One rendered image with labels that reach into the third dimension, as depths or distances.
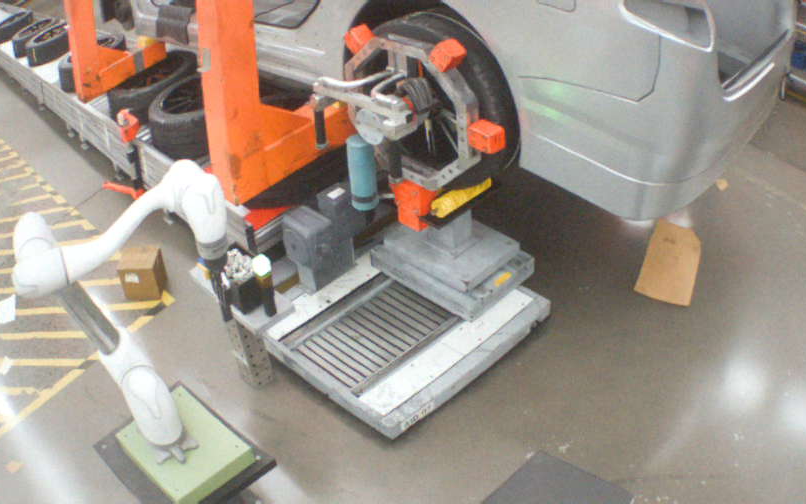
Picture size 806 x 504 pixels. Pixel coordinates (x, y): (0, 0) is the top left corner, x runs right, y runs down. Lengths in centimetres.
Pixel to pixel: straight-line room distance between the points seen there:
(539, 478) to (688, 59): 127
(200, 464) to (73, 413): 102
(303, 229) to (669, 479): 169
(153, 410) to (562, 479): 117
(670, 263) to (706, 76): 150
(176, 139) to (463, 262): 157
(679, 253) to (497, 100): 138
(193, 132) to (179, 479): 206
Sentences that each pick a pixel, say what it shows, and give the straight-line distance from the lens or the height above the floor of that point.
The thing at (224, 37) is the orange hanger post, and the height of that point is 123.
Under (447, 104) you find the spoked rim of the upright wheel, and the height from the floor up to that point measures 85.
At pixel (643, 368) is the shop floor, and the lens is 300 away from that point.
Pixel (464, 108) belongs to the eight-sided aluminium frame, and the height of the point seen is 95.
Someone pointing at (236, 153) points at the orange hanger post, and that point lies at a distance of 287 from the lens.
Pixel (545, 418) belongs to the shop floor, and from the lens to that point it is 280.
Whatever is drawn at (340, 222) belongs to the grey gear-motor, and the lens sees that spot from 308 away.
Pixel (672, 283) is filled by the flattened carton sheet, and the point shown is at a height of 1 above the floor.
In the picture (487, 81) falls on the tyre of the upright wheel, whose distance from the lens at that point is 254.
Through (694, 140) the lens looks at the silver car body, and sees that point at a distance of 227.
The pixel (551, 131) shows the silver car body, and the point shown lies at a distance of 244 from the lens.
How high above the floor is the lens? 211
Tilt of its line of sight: 37 degrees down
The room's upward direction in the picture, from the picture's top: 4 degrees counter-clockwise
